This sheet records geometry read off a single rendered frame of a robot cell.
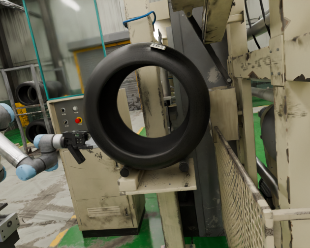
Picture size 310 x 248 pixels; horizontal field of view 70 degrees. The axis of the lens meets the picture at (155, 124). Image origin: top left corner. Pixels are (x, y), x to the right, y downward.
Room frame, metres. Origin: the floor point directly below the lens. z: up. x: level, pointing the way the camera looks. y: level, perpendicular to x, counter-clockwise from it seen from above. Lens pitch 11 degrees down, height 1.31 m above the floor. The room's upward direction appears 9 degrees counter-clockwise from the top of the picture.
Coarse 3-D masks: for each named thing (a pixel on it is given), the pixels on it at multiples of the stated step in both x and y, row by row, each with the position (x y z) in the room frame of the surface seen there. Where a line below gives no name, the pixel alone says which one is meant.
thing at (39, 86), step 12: (24, 84) 4.41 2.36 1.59; (36, 84) 4.28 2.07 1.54; (12, 96) 4.37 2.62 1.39; (24, 96) 4.69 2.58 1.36; (36, 96) 5.11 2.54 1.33; (12, 108) 4.34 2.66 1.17; (36, 120) 4.46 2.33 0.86; (48, 120) 4.55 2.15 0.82; (36, 132) 4.71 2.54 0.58; (48, 132) 4.28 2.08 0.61; (24, 144) 4.34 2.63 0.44
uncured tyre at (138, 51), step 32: (128, 64) 0.93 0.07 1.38; (160, 64) 0.91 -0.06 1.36; (192, 64) 0.94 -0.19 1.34; (96, 96) 0.96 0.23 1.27; (192, 96) 0.90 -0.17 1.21; (96, 128) 0.97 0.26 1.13; (128, 128) 1.25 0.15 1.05; (192, 128) 0.90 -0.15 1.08; (128, 160) 0.95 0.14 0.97; (160, 160) 0.93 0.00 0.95
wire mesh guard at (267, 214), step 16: (224, 144) 0.88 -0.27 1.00; (224, 160) 0.97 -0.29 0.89; (224, 176) 1.03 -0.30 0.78; (224, 192) 1.09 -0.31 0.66; (240, 192) 0.67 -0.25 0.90; (256, 192) 0.49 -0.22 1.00; (224, 208) 1.18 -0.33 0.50; (240, 208) 0.70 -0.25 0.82; (256, 208) 0.50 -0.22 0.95; (224, 224) 1.27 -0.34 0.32; (240, 224) 0.73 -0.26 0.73; (272, 224) 0.41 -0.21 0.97; (240, 240) 0.76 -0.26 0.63; (272, 240) 0.41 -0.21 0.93
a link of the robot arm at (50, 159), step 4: (48, 152) 1.11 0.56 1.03; (52, 152) 1.12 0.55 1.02; (56, 152) 1.14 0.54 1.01; (40, 156) 1.09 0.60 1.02; (44, 156) 1.09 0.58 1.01; (48, 156) 1.10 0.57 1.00; (52, 156) 1.11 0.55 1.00; (56, 156) 1.14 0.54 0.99; (44, 160) 1.07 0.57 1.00; (48, 160) 1.09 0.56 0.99; (52, 160) 1.11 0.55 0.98; (56, 160) 1.13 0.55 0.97; (48, 164) 1.08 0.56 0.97; (52, 164) 1.11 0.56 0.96; (56, 164) 1.13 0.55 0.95; (48, 168) 1.11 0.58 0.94; (52, 168) 1.11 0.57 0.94; (56, 168) 1.13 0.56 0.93
